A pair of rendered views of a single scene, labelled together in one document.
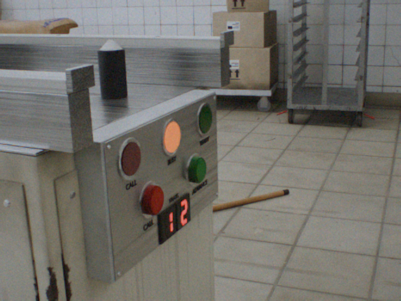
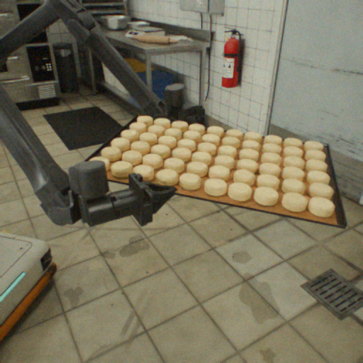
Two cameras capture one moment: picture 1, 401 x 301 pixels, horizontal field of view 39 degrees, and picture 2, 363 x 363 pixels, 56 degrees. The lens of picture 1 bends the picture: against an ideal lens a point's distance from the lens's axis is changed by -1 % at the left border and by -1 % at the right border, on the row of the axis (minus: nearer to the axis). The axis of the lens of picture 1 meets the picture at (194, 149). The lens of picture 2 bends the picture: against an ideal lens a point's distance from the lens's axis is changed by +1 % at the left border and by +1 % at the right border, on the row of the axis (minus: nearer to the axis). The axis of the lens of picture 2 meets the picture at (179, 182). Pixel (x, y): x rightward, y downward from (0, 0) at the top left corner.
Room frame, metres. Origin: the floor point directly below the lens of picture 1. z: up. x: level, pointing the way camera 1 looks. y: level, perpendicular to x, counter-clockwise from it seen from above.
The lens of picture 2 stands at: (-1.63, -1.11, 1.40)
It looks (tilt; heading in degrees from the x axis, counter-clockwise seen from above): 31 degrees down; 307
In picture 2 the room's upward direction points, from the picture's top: straight up
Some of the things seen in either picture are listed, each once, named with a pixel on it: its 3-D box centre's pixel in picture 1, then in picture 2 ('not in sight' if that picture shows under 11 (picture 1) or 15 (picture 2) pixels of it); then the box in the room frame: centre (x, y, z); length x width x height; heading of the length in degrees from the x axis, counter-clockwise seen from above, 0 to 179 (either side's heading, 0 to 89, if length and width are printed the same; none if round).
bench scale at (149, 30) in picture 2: not in sight; (144, 32); (1.09, -4.06, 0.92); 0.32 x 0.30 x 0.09; 75
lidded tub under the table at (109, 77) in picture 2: not in sight; (122, 71); (1.85, -4.39, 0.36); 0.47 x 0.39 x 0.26; 67
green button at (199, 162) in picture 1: (195, 169); not in sight; (0.63, 0.00, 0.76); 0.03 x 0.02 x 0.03; 153
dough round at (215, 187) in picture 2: not in sight; (215, 186); (-1.30, -1.67, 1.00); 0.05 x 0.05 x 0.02
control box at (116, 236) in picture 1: (159, 173); not in sight; (0.59, 0.04, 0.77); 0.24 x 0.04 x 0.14; 153
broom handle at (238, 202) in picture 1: (169, 218); not in sight; (2.21, 0.12, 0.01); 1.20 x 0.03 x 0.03; 116
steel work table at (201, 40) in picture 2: not in sight; (139, 69); (1.34, -4.19, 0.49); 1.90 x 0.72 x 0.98; 158
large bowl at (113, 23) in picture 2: not in sight; (116, 23); (1.85, -4.37, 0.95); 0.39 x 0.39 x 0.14
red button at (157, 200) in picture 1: (150, 199); not in sight; (0.54, 0.05, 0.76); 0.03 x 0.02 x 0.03; 153
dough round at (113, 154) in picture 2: not in sight; (110, 154); (-1.01, -1.63, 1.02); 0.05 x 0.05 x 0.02
